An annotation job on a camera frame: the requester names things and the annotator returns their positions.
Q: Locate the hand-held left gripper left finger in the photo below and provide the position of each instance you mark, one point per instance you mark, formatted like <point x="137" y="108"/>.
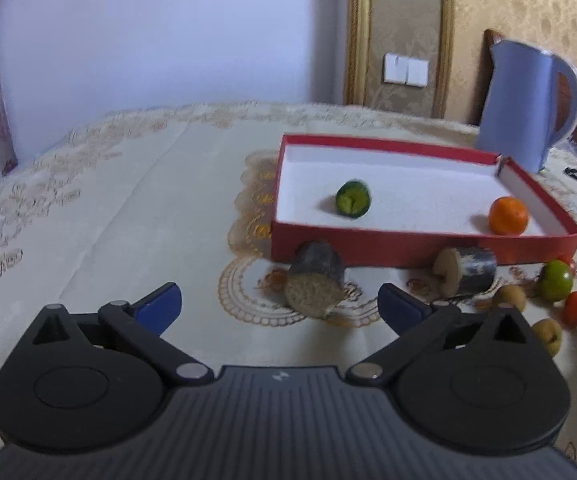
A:
<point x="161" y="310"/>

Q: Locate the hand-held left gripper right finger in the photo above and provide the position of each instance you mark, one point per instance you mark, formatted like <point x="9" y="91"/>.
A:
<point x="398" y="310"/>

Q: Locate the red cherry tomato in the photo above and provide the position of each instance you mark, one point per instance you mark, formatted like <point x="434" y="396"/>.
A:
<point x="575" y="308"/>
<point x="569" y="261"/>

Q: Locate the green tomato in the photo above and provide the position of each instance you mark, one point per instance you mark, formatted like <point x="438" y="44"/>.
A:
<point x="555" y="281"/>

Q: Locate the brown longan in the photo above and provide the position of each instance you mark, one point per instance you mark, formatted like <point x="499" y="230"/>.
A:
<point x="509" y="297"/>
<point x="548" y="336"/>

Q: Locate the dark eggplant piece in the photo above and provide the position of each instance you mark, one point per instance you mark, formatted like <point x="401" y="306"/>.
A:
<point x="470" y="270"/>
<point x="313" y="280"/>

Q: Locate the red shallow cardboard box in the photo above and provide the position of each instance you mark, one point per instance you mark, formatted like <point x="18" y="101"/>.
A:
<point x="418" y="195"/>

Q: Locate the green cucumber piece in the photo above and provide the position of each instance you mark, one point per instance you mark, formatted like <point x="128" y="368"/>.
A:
<point x="353" y="199"/>

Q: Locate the orange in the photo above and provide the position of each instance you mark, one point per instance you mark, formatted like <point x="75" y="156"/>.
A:
<point x="508" y="216"/>

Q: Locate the blue electric kettle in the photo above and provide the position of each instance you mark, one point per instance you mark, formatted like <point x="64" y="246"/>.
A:
<point x="518" y="105"/>

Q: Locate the white wall switch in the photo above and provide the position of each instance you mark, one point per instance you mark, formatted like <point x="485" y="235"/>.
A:
<point x="406" y="70"/>

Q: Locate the gold wall frame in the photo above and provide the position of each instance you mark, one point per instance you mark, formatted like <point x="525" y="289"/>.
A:
<point x="398" y="20"/>

